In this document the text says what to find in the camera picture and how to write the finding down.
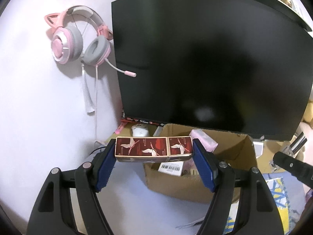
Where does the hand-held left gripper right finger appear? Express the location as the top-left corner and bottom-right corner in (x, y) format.
(192, 138), (285, 235)

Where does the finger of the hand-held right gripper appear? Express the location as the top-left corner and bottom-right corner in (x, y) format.
(273, 152), (313, 189)

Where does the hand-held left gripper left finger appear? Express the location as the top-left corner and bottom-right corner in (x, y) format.
(26, 138), (117, 235)

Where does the pink white headset cable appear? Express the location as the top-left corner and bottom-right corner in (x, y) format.
(94, 66), (108, 152)

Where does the cardboard box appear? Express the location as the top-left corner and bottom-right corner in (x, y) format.
(143, 124), (258, 203)

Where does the red box with crane print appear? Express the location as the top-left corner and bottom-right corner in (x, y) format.
(115, 136), (194, 164)

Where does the yellow plush toy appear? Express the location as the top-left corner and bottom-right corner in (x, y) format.
(304, 98), (313, 123)

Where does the pink cat-ear headset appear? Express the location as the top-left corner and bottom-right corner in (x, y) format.
(44, 5), (137, 77)

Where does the white tassel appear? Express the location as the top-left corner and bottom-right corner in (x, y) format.
(82, 61), (95, 114)

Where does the pink lip gloss tube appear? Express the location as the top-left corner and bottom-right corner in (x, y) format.
(290, 132), (308, 152)

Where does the yellow blue towel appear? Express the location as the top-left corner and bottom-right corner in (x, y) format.
(225, 179), (306, 235)

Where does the grey printed desk mat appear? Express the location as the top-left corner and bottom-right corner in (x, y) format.
(71, 162), (306, 235)

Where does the white computer mouse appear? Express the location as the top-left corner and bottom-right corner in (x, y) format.
(131, 124), (150, 137)

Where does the black computer monitor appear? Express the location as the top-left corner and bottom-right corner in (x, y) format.
(111, 0), (313, 141)

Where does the pink packet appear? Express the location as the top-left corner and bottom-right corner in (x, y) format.
(189, 129), (219, 153)

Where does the white rectangular box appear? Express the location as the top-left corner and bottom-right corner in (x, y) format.
(253, 141), (264, 157)

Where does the green white small box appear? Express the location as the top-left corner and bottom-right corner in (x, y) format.
(158, 162), (184, 177)

